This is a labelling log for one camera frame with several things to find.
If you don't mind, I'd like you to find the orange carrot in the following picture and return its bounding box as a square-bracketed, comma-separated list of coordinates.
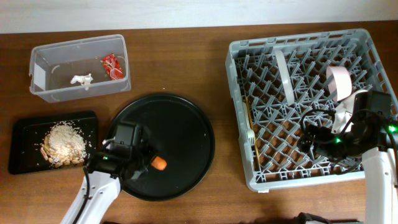
[150, 156, 167, 170]

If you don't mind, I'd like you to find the white tissue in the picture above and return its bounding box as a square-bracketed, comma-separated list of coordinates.
[70, 73, 93, 90]

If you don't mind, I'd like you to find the red snack wrapper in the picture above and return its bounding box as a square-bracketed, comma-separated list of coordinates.
[101, 54, 124, 80]

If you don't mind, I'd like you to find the grey plate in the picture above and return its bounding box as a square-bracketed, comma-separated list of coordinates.
[275, 50, 295, 105]

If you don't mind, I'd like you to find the white plastic fork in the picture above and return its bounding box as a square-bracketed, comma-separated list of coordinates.
[242, 101, 256, 146]

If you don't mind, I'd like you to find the wooden chopstick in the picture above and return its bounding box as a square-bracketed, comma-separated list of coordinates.
[245, 96, 261, 171]

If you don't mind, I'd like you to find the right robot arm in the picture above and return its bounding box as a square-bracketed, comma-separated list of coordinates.
[297, 90, 397, 223]

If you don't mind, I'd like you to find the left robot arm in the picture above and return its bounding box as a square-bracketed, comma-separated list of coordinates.
[61, 122, 157, 223]

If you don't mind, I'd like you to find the grey dishwasher rack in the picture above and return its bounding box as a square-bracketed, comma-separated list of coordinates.
[225, 29, 397, 193]

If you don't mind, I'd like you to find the round black serving tray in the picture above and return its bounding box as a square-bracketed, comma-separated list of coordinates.
[106, 93, 215, 201]

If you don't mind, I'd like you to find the rice pile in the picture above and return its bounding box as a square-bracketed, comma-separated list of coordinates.
[42, 121, 88, 161]

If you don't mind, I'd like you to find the clear plastic bin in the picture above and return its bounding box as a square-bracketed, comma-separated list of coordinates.
[29, 34, 131, 103]

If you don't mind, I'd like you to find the black rectangular tray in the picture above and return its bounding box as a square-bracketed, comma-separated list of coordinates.
[8, 111, 98, 175]

